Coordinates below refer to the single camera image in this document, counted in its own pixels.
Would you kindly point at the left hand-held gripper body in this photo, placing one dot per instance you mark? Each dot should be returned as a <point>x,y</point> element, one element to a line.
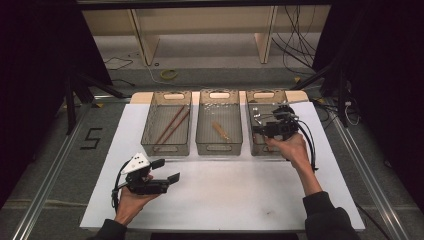
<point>143,185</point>

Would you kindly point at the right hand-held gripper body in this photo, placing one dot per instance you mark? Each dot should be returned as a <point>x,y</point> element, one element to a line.
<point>283,128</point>

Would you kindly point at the smoked clear plastic bin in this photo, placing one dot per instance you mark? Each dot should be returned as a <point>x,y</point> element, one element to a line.
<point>213,140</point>
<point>166,126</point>
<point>266,100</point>

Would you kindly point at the brown wooden chopstick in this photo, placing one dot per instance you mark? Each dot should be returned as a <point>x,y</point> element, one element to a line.
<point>170,124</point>
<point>173,130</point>

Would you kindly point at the person's right hand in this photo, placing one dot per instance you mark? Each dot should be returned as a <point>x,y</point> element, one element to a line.
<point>293,150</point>

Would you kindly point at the person's left hand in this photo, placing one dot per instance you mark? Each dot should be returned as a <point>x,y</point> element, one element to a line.
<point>130,205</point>

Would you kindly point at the white table sheet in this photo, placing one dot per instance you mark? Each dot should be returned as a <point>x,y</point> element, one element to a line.
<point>233,200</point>

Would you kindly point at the black metal stand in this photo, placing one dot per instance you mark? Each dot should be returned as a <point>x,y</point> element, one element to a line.
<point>70,110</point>
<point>340,96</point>

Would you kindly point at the yellow tape roll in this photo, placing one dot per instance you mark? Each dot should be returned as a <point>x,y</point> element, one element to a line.
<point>163,74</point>

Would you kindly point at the black curtain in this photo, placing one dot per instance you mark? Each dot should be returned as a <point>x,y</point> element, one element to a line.
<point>383,66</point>
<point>33,66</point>

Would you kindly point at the beige wooden desk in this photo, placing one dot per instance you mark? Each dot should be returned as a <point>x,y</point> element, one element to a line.
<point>145,36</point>

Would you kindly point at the aluminium floor rail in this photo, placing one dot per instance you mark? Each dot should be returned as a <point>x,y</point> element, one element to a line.
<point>50,176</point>
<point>366,186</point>

